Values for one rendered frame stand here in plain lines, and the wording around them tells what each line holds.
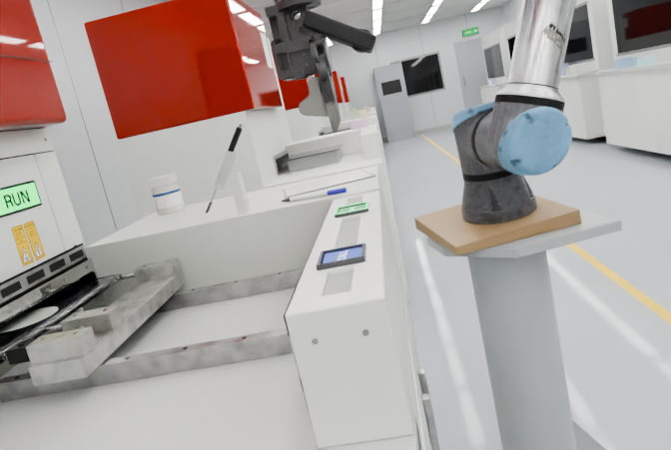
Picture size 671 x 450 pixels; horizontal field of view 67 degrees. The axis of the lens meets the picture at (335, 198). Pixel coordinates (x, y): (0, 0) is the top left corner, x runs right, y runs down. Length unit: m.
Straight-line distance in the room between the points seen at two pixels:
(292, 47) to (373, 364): 0.50
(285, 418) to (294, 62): 0.50
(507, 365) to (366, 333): 0.73
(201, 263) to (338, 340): 0.65
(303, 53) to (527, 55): 0.38
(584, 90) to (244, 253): 6.36
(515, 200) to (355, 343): 0.65
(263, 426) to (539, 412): 0.76
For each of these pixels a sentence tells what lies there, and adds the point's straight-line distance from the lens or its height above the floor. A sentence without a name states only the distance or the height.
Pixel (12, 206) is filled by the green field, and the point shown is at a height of 1.09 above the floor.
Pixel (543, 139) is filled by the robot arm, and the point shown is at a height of 1.01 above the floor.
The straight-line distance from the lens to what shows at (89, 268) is 1.17.
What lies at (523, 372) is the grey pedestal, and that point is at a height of 0.52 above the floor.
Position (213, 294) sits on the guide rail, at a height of 0.84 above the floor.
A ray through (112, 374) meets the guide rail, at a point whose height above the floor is 0.83.
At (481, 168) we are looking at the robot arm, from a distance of 1.05.
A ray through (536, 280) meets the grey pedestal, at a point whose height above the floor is 0.71.
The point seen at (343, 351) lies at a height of 0.91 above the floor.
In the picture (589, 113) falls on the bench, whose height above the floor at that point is 0.40.
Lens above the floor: 1.13
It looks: 10 degrees down
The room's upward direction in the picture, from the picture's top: 13 degrees counter-clockwise
